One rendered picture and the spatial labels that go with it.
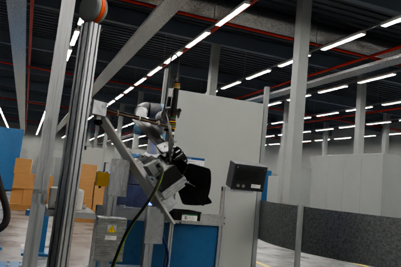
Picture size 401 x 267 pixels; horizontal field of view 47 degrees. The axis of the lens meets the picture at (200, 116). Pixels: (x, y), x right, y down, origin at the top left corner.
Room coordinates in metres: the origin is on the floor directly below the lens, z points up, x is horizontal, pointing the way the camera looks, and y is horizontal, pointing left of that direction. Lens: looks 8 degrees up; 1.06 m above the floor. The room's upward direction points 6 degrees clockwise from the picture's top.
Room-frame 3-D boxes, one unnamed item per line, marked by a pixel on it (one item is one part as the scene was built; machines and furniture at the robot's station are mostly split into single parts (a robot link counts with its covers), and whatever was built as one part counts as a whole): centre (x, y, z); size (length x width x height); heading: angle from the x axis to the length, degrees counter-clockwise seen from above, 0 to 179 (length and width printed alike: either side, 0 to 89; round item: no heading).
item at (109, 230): (2.48, 0.41, 0.73); 0.15 x 0.09 x 0.22; 109
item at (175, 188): (2.45, 0.12, 1.03); 0.15 x 0.10 x 0.14; 109
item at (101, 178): (3.04, 0.56, 1.02); 0.16 x 0.10 x 0.11; 109
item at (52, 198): (2.43, 0.66, 0.92); 0.17 x 0.16 x 0.11; 109
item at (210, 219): (3.17, 0.19, 0.82); 0.90 x 0.04 x 0.08; 109
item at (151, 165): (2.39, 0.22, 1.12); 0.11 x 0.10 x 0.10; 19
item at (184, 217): (3.03, 0.07, 0.85); 0.22 x 0.17 x 0.07; 123
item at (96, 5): (2.22, 0.60, 1.88); 0.17 x 0.15 x 0.16; 19
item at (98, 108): (2.29, 0.54, 1.39); 0.10 x 0.07 x 0.08; 144
